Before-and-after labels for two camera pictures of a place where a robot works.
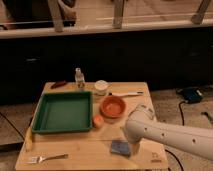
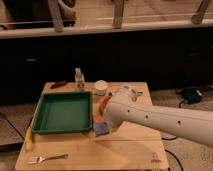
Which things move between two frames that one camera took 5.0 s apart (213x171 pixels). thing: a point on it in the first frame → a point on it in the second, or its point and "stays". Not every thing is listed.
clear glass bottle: (79, 79) stays
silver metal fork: (39, 159) stays
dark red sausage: (58, 83) stays
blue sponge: (120, 146) → (100, 128)
